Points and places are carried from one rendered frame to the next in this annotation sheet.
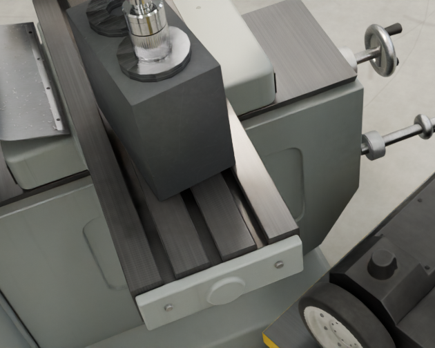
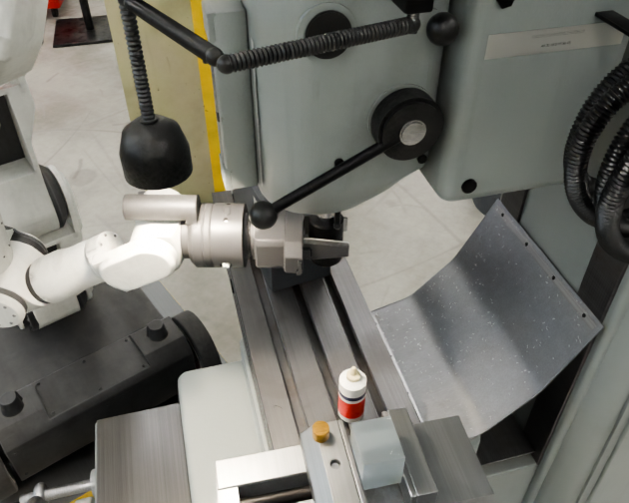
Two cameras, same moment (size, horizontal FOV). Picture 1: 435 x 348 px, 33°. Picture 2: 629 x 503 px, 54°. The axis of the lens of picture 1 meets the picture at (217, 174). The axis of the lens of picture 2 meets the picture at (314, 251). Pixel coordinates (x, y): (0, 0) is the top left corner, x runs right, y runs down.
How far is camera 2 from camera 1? 168 cm
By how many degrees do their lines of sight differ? 89
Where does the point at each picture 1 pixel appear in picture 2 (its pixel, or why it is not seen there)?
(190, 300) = not seen: hidden behind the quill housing
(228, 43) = (211, 409)
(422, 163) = not seen: outside the picture
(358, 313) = (185, 317)
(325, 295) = (202, 333)
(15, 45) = (436, 410)
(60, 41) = (371, 343)
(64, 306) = not seen: hidden behind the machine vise
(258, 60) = (189, 383)
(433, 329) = (144, 314)
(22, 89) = (413, 351)
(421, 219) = (108, 373)
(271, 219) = (226, 197)
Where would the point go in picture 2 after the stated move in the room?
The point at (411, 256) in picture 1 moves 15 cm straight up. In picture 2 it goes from (134, 339) to (121, 295)
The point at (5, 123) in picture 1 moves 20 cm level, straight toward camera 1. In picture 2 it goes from (416, 310) to (369, 249)
